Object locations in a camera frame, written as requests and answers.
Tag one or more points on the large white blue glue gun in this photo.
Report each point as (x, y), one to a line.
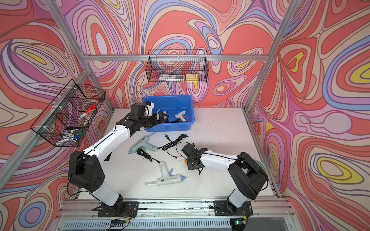
(167, 178)

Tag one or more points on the clear box in basket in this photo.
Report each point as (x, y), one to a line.
(172, 78)

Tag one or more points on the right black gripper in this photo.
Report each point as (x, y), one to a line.
(190, 166)

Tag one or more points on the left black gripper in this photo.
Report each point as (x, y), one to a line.
(159, 120)

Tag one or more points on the blue marker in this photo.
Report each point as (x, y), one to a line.
(70, 135)

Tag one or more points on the green plastic cup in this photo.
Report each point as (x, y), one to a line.
(260, 165)

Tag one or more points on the yellow block in basket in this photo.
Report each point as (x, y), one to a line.
(191, 78)

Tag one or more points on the large mint glue gun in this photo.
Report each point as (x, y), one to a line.
(144, 145)

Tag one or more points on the white orange glue gun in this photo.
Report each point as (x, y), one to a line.
(181, 116)
(182, 160)

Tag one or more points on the red marker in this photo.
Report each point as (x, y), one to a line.
(90, 110)

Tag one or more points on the black wire basket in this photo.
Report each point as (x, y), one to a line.
(72, 101)
(177, 62)

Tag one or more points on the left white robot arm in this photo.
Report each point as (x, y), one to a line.
(85, 170)

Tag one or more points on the blue plastic storage box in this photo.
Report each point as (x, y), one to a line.
(173, 105)

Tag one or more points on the black wire basket left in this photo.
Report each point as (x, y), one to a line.
(72, 101)

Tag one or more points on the black wire basket rear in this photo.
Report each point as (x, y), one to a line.
(177, 62)

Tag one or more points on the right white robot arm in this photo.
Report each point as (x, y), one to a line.
(247, 175)

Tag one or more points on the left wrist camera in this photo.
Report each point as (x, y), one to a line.
(149, 108)

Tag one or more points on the small mint glue gun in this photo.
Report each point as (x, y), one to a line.
(159, 112)

